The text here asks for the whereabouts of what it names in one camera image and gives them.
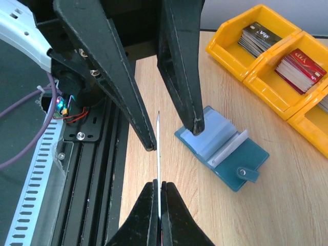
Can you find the white slotted cable duct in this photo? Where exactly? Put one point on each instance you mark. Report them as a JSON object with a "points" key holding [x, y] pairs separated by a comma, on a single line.
{"points": [[29, 205]]}

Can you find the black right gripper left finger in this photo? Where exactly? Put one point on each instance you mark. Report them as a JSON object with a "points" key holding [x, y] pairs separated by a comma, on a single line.
{"points": [[142, 225]]}

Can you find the blue card holder wallet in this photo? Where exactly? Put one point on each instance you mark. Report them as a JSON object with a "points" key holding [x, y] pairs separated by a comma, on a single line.
{"points": [[230, 154]]}

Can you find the orange triple bin left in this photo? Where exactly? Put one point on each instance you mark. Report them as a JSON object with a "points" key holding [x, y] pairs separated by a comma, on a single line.
{"points": [[258, 74]]}

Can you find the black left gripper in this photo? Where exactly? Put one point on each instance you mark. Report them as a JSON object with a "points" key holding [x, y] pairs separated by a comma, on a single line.
{"points": [[113, 34]]}

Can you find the red cards stack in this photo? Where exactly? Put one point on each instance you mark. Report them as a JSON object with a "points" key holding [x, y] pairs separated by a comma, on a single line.
{"points": [[300, 71]]}

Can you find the black VIP cards stack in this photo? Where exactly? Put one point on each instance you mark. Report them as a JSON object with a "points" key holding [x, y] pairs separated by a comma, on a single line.
{"points": [[256, 39]]}

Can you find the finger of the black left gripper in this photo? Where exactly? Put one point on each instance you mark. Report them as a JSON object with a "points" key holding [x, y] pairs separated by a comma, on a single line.
{"points": [[177, 55]]}

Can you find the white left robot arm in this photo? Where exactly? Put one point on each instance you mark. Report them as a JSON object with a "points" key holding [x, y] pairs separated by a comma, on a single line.
{"points": [[19, 30]]}

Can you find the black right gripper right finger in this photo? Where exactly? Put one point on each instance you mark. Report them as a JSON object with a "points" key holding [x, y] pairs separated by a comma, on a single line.
{"points": [[178, 226]]}

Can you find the blue cards stack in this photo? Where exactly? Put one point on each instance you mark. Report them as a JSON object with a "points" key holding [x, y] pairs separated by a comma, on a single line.
{"points": [[323, 104]]}

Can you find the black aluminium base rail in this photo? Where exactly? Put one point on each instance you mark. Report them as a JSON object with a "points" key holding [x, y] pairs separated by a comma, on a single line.
{"points": [[89, 210]]}

